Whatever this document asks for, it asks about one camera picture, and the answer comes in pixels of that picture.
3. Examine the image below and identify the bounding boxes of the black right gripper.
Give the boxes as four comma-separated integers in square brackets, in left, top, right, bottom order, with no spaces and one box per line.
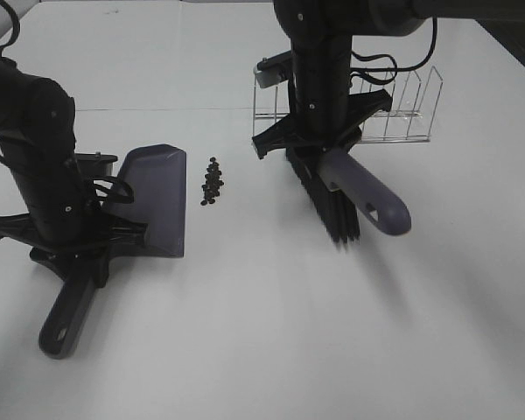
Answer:
[252,35,392,158]

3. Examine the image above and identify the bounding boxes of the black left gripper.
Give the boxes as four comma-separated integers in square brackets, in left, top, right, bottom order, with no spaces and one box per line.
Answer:
[0,172,147,289]

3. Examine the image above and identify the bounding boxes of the pile of coffee beans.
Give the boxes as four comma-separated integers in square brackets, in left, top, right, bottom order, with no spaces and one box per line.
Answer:
[200,157,224,206]

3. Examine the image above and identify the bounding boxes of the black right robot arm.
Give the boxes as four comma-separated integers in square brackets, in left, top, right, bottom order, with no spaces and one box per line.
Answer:
[253,1,525,158]

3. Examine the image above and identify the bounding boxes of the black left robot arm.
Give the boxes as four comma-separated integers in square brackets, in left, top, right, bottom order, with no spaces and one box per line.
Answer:
[0,59,145,288]

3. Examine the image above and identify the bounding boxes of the metal wire dish rack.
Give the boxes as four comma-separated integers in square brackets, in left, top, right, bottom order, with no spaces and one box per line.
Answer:
[252,66,444,144]

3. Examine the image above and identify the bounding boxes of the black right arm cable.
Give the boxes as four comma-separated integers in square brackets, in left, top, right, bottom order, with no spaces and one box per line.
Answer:
[349,12,438,87]

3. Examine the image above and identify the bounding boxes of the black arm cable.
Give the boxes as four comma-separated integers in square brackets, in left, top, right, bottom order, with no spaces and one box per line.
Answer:
[349,12,438,87]
[0,0,23,60]

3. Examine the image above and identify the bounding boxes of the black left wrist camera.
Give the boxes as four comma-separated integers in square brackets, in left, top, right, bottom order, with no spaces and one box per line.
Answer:
[75,152,118,179]

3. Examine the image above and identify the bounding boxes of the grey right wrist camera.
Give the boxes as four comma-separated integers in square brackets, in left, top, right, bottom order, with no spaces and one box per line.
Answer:
[253,51,293,89]

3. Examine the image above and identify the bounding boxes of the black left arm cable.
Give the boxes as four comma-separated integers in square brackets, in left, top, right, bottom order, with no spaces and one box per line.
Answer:
[0,0,23,60]

